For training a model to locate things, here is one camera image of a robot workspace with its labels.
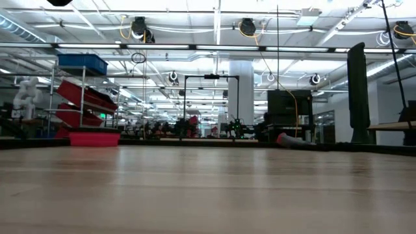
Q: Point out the small black robot arm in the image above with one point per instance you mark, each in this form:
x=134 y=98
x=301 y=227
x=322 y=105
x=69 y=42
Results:
x=237 y=128

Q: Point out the black equipment cabinet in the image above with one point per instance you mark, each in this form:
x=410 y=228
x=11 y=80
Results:
x=282 y=104

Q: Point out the metal shelf rack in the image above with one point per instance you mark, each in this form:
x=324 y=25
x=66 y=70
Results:
x=83 y=84

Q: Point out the grey work glove red cuff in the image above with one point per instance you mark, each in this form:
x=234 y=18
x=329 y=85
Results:
x=292 y=140

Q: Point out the white building column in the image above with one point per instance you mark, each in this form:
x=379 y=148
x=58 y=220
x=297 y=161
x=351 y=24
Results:
x=245 y=97

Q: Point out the wooden workbench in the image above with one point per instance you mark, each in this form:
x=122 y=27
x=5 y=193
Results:
x=390 y=125

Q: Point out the long overhead light bar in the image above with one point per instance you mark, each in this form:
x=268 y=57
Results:
x=162 y=46

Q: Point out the black aluminium table frame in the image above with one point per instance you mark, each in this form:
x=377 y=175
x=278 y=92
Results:
x=39 y=143

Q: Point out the red plastic bin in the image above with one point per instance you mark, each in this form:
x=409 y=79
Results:
x=94 y=139

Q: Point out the black gantry frame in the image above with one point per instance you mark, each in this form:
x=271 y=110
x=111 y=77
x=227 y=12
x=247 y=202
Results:
x=211 y=76

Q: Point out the blue plastic bin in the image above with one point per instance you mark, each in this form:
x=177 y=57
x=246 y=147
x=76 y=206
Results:
x=83 y=63

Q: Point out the red shelf bin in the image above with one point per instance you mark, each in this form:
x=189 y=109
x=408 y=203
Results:
x=84 y=96
x=73 y=117

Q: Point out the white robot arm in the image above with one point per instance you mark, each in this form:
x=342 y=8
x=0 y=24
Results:
x=26 y=97

